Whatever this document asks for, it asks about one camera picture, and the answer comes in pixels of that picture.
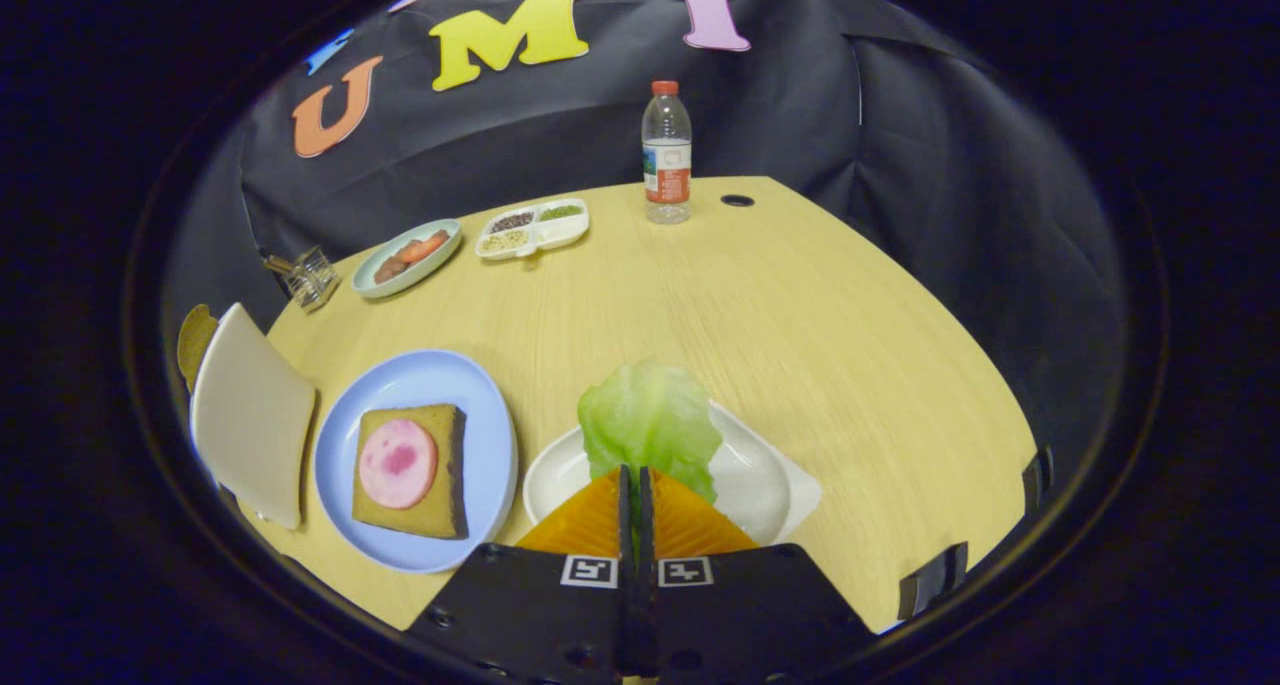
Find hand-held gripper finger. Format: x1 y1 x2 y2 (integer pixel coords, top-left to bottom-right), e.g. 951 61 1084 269
405 465 636 685
638 465 876 685

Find green lettuce leaf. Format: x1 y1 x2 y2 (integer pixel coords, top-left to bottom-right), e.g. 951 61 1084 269
577 360 723 506

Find toasted brown bread slice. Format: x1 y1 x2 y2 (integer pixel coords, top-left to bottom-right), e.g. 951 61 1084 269
177 303 219 391

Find white square plate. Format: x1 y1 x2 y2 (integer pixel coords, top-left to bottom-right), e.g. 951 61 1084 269
522 400 823 548

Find light blue plate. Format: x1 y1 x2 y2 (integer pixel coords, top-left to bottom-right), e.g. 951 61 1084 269
313 350 519 574

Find brown bread slice with ham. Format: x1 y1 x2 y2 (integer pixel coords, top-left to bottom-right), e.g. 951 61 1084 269
351 403 470 541

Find pink ham slice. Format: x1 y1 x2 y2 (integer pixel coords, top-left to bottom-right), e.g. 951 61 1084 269
358 420 439 510

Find black table edge clamp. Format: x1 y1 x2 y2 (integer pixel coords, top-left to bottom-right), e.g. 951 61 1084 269
897 541 969 621
1022 445 1055 514

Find white divided condiment dish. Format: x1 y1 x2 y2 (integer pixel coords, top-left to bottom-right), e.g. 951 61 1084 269
475 198 590 262

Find pale green plate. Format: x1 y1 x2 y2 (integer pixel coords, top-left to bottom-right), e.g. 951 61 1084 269
351 218 463 299

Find red tomato slices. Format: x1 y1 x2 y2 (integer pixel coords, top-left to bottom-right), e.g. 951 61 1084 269
398 230 451 264

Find clear water bottle red cap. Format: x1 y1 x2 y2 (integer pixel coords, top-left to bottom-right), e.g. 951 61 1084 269
641 80 693 225

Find white toaster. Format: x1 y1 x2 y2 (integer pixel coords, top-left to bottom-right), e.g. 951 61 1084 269
190 303 317 531

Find clear glass utensil holder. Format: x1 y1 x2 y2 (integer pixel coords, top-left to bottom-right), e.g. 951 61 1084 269
263 246 339 312

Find black backdrop cloth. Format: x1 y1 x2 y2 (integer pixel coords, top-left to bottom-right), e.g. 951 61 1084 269
165 0 1126 486

